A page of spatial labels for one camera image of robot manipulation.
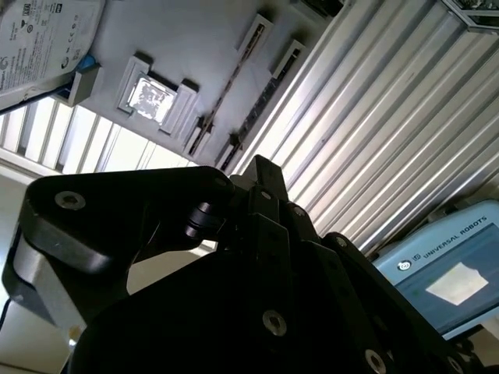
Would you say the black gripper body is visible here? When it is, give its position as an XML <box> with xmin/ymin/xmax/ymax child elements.
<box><xmin>68</xmin><ymin>248</ymin><xmax>352</xmax><ymax>374</ymax></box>

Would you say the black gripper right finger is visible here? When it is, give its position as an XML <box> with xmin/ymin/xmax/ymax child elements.
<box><xmin>277</xmin><ymin>165</ymin><xmax>489</xmax><ymax>374</ymax></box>

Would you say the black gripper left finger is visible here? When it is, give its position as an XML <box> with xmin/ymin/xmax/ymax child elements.
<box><xmin>2</xmin><ymin>153</ymin><xmax>298</xmax><ymax>360</ymax></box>

